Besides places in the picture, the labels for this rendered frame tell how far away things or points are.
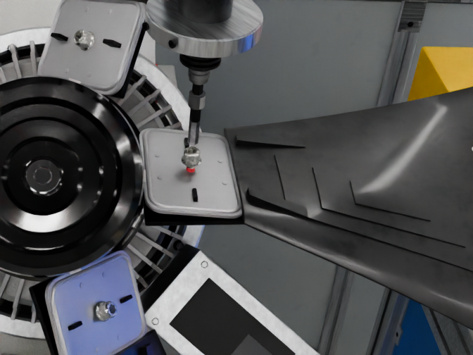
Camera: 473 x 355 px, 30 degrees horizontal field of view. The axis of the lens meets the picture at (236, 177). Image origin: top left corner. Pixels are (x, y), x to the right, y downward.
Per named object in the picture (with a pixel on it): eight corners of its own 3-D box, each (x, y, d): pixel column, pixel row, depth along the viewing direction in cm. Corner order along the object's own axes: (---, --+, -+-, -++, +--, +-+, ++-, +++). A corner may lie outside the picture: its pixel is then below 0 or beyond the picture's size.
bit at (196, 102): (188, 148, 58) (193, 80, 54) (182, 139, 58) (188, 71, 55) (203, 146, 58) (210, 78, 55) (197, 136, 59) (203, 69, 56)
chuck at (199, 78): (183, 79, 55) (185, 45, 54) (199, 72, 56) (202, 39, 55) (197, 89, 55) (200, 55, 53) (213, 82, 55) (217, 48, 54)
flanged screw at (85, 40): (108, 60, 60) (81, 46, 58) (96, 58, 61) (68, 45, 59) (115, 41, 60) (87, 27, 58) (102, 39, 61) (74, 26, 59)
